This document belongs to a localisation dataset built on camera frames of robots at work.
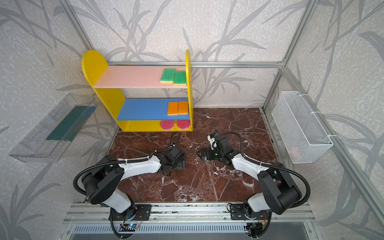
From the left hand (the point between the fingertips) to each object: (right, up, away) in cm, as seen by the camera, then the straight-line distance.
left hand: (182, 159), depth 91 cm
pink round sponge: (-1, +21, +14) cm, 25 cm away
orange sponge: (0, +33, +8) cm, 34 cm away
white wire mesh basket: (+55, +19, -29) cm, 65 cm away
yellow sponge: (-7, +32, +8) cm, 34 cm away
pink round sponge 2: (-12, +21, +13) cm, 28 cm away
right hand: (+13, +7, -3) cm, 15 cm away
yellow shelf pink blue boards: (-26, +28, +5) cm, 39 cm away
